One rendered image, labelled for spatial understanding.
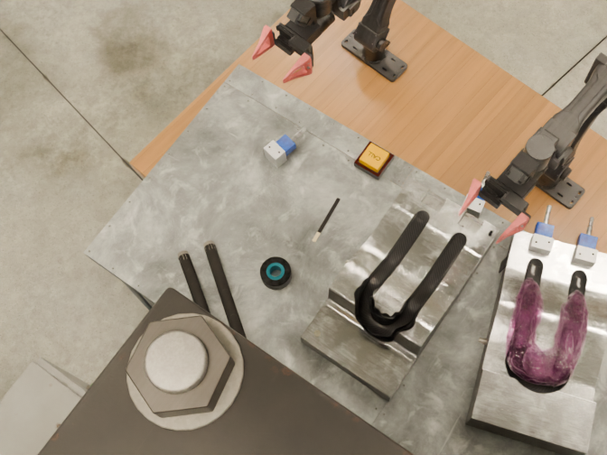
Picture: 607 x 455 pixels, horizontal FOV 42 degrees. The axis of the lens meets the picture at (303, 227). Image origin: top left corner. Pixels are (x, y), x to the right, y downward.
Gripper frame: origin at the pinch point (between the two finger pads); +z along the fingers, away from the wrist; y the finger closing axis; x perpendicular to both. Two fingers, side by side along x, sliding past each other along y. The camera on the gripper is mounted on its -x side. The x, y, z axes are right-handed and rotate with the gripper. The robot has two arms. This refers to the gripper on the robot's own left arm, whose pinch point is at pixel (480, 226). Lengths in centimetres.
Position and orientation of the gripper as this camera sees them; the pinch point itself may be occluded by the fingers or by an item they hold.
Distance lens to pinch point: 170.4
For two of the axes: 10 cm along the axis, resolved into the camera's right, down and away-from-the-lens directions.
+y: 7.4, 6.1, -2.8
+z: -6.7, 7.1, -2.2
